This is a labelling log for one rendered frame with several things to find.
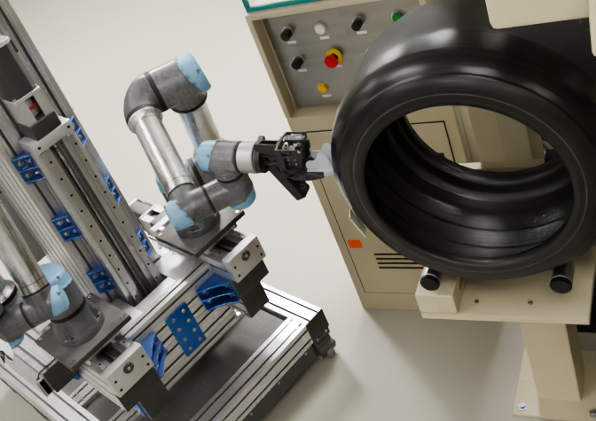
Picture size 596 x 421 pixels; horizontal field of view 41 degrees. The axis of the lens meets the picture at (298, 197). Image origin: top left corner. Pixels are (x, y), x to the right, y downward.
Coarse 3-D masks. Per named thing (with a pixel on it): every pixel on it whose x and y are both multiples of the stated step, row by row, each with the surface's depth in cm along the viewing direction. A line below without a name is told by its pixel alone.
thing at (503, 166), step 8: (520, 160) 192; (528, 160) 191; (536, 160) 190; (544, 160) 189; (480, 168) 195; (488, 168) 194; (496, 168) 193; (504, 168) 192; (512, 168) 191; (520, 168) 190
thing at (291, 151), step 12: (288, 132) 180; (300, 132) 179; (264, 144) 178; (276, 144) 177; (288, 144) 179; (300, 144) 176; (264, 156) 181; (276, 156) 177; (288, 156) 177; (300, 156) 176; (264, 168) 183; (288, 168) 179; (300, 168) 178
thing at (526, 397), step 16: (592, 352) 256; (528, 368) 259; (592, 368) 251; (528, 384) 254; (592, 384) 247; (528, 400) 250; (544, 400) 248; (560, 400) 246; (592, 400) 242; (528, 416) 246; (544, 416) 244; (560, 416) 242; (576, 416) 240; (592, 416) 238
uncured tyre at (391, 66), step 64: (448, 0) 153; (384, 64) 147; (448, 64) 139; (512, 64) 136; (576, 64) 140; (384, 128) 149; (576, 128) 137; (384, 192) 182; (448, 192) 189; (512, 192) 185; (576, 192) 144; (448, 256) 168; (512, 256) 162; (576, 256) 159
